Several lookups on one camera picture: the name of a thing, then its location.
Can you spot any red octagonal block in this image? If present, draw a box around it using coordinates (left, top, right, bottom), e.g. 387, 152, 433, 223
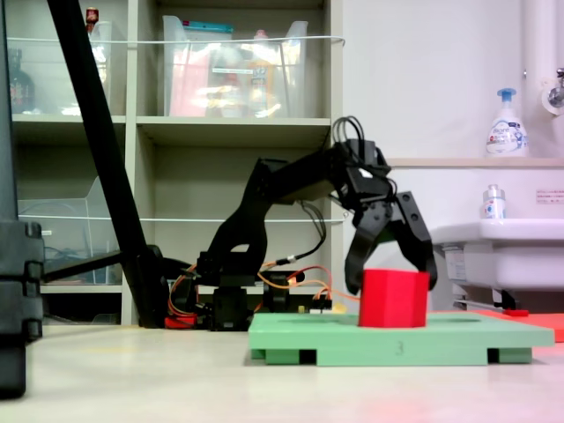
358, 268, 431, 330

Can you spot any orange flat block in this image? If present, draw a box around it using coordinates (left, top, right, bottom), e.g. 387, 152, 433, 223
473, 309, 564, 344

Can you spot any small clear sanitizer bottle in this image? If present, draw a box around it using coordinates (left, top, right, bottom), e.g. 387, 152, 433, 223
480, 183, 508, 220

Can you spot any white sink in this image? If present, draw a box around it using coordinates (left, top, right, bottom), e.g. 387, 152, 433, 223
429, 219, 564, 309

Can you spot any green shape sorter board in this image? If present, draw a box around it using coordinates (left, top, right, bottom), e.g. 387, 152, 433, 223
248, 311, 555, 367

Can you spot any white blue soap dispenser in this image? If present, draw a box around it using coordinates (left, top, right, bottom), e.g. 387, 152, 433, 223
486, 87, 530, 159

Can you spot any beige shelf unit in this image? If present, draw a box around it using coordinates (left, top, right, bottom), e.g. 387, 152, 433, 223
0, 0, 345, 327

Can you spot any white bottle pink cap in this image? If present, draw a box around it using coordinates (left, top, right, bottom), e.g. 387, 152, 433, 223
249, 29, 277, 114

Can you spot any large clear plastic bin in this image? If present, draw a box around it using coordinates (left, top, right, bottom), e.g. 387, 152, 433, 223
161, 15, 309, 119

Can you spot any metal faucet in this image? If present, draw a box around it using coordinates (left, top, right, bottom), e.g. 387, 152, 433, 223
540, 68, 564, 118

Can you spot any black tripod leg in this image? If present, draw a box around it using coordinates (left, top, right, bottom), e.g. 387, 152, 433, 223
46, 0, 171, 330

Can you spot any black tripod brace rod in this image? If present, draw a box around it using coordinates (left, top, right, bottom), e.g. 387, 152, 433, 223
41, 250, 125, 284

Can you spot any clear slanted plastic bin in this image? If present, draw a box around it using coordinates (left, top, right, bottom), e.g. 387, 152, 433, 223
17, 175, 124, 286

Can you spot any notched black stack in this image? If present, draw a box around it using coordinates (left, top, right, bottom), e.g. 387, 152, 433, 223
0, 219, 45, 400

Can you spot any dark glass bottle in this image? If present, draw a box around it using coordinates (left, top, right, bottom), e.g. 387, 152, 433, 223
7, 48, 36, 115

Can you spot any dark upright pole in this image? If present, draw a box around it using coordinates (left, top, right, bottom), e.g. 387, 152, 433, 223
0, 0, 19, 221

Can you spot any black cable with white tag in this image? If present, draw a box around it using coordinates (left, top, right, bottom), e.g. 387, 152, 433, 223
286, 200, 330, 265

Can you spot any black gripper wire loop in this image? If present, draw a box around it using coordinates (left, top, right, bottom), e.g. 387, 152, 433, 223
332, 115, 367, 153

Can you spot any thin orange wire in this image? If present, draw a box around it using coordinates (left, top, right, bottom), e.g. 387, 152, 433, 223
257, 260, 360, 306

